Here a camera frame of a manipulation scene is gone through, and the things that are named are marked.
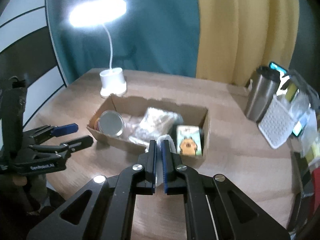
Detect white cloth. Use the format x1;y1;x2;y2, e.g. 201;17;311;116
154;134;177;188

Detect yellow green sponge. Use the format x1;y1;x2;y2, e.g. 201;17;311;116
285;82;298;102

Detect white desk lamp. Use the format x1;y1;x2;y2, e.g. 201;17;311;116
68;0;127;98

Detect black tray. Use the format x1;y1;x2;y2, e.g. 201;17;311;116
287;152;314;232

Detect dark grey sock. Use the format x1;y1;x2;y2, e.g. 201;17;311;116
284;69;319;110

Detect yellow curtain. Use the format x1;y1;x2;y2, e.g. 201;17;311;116
196;0;299;86

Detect steel thermos mug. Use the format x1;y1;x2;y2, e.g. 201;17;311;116
244;66;280;123

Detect snack in clear bag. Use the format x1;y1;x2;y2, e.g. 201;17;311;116
120;114;143;141

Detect gloved left hand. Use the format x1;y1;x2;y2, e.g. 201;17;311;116
1;174;48;212

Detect white perforated plastic basket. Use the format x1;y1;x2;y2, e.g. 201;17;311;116
258;95;297;149

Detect red tin can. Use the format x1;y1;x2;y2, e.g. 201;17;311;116
95;110;124;138

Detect red box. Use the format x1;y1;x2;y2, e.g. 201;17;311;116
309;167;320;219

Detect clear plastic bags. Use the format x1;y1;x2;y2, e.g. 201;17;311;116
280;92;319;164

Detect brown cardboard box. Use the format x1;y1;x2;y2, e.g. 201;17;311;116
87;95;209;167

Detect capybara card box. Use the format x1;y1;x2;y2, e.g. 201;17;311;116
176;125;202;157

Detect cotton swab bag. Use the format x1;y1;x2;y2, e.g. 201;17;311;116
129;107;183;147

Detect teal curtain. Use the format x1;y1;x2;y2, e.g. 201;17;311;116
46;0;200;83

